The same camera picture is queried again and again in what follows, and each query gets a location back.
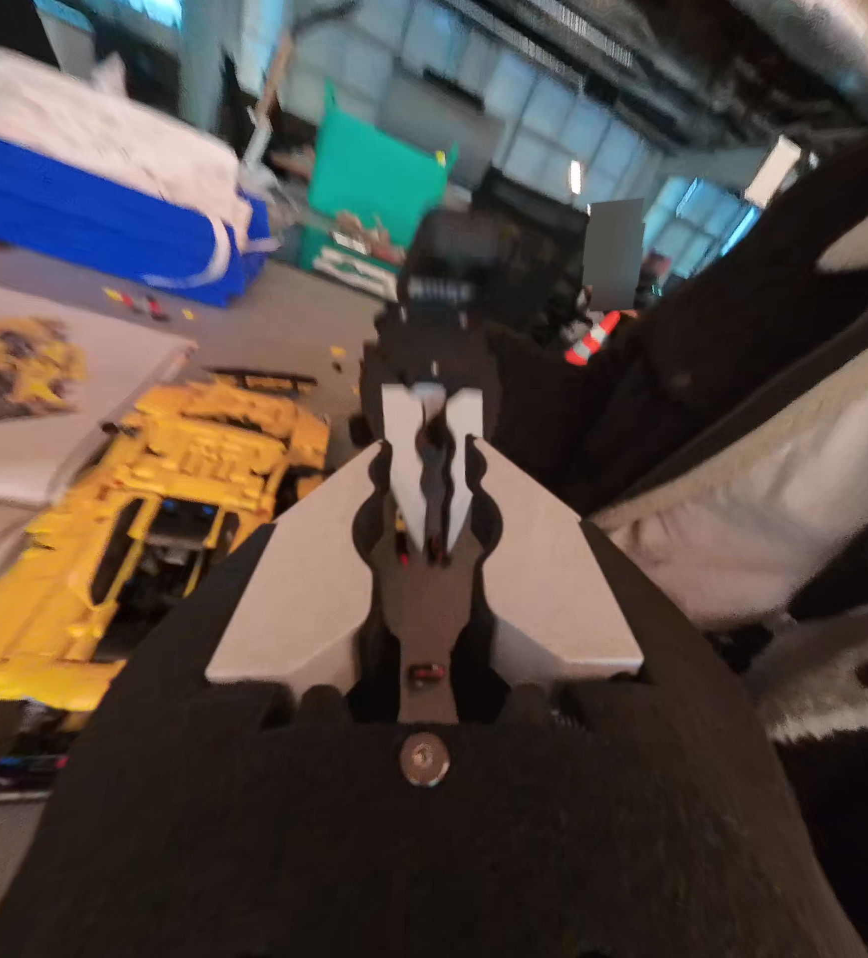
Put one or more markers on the scattered small brick pieces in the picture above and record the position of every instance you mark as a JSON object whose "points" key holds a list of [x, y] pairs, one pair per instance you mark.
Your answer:
{"points": [[151, 307], [336, 350]]}

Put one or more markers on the open building instruction booklet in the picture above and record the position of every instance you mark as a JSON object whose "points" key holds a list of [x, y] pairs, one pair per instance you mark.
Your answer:
{"points": [[127, 359]]}

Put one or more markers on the grey desk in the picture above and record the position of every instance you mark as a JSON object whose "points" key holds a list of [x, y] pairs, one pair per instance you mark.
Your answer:
{"points": [[276, 329]]}

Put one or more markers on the small wooden model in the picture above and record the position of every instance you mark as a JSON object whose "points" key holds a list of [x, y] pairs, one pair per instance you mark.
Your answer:
{"points": [[363, 232]]}

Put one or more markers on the blue plastic bin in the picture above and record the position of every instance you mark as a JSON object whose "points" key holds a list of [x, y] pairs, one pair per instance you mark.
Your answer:
{"points": [[67, 217]]}

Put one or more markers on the red black connector pin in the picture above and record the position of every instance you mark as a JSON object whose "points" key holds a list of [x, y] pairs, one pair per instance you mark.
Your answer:
{"points": [[428, 673]]}

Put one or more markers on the white printed paper bag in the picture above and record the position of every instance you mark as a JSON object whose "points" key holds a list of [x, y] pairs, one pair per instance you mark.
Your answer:
{"points": [[104, 142]]}

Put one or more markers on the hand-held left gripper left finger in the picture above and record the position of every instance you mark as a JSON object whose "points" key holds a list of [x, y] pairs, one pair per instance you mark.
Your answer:
{"points": [[299, 606]]}

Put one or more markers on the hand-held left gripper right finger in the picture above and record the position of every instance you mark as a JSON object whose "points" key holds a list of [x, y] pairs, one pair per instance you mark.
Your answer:
{"points": [[553, 599]]}

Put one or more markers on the green white booklet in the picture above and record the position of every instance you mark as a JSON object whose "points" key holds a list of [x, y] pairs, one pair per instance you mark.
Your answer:
{"points": [[351, 273]]}

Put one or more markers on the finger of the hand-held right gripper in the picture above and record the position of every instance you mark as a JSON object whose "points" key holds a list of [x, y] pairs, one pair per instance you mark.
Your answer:
{"points": [[404, 464], [465, 464]]}

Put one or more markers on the orange traffic cone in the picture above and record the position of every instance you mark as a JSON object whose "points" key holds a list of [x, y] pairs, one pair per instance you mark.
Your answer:
{"points": [[591, 340]]}

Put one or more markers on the yellow toy brick car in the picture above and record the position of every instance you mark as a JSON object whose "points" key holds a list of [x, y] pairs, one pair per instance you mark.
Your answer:
{"points": [[179, 449]]}

